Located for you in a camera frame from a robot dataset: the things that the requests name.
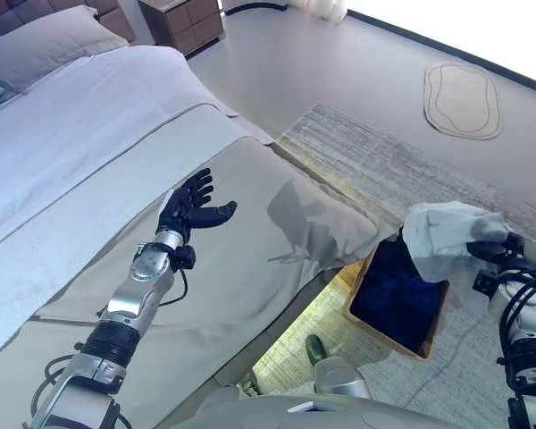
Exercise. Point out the bed with grey cover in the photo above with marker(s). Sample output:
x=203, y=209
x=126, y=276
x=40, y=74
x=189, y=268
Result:
x=250, y=250

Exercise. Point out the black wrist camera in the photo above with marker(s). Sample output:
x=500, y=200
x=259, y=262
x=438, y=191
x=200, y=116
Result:
x=484, y=283
x=185, y=258

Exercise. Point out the brown wicker basket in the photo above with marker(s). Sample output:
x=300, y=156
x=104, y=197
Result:
x=438, y=330

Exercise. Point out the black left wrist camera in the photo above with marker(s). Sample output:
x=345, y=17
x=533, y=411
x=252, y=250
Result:
x=185, y=258

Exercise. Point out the white duvet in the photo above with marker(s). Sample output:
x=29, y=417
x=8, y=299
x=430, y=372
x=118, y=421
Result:
x=94, y=120

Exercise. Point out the grey robot torso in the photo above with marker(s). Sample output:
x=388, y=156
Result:
x=272, y=415

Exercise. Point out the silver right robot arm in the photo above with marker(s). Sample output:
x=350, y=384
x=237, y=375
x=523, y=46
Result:
x=531, y=322

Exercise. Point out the brown bed base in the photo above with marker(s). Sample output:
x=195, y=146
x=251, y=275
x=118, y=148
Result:
x=272, y=339

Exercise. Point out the small oval outlined rug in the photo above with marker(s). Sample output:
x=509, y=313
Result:
x=462, y=100

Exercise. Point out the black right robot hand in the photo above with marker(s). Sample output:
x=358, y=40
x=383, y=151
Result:
x=505, y=254

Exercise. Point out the brown wooden nightstand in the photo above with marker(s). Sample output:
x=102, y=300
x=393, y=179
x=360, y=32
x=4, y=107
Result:
x=183, y=22

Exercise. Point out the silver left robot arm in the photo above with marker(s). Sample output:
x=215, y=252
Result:
x=129, y=299

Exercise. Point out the white garment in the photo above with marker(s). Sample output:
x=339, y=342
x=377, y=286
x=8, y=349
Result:
x=442, y=232

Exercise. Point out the beige pillow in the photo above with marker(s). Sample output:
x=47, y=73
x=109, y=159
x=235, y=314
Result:
x=49, y=44

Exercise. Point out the black window floor rail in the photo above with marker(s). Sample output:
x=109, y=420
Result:
x=429, y=38

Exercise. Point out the sheer white curtain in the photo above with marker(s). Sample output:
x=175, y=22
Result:
x=321, y=9

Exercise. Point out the black garment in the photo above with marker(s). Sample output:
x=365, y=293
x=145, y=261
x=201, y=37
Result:
x=384, y=335

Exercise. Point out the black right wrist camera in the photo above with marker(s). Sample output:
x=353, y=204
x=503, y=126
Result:
x=484, y=283

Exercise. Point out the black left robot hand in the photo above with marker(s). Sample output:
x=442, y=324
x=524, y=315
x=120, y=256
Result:
x=185, y=214

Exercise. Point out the grey striped area rug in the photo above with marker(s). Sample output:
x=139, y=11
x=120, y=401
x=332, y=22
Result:
x=384, y=170

